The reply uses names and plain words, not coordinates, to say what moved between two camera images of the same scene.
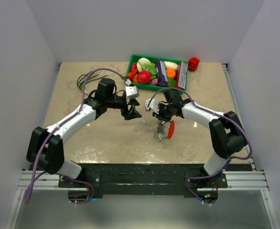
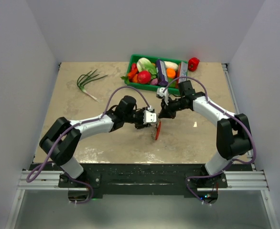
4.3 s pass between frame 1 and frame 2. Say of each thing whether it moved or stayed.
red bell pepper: stayed
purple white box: stayed
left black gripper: moved
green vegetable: stayed
